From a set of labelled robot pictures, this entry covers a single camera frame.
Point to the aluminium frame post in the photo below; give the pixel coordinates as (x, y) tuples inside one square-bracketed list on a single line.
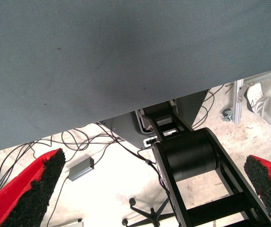
[(238, 104)]

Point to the black office chair base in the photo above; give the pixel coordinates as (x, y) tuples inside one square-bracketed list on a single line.
[(153, 216)]

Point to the grey caster wheel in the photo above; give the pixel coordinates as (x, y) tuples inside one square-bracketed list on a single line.
[(227, 114)]

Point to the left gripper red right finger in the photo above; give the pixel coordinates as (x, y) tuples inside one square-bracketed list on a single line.
[(270, 189)]

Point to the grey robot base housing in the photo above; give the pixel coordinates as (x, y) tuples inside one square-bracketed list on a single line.
[(125, 130)]

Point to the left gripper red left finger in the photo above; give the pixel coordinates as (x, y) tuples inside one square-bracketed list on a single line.
[(19, 201)]

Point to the white shoe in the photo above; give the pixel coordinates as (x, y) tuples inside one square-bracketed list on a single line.
[(254, 98)]

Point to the dark grey table cloth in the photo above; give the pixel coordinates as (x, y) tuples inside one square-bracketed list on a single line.
[(125, 59)]

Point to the aluminium table frame rail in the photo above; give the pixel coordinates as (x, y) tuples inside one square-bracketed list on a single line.
[(267, 76)]

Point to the grey power adapter box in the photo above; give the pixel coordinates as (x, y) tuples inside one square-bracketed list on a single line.
[(81, 168)]

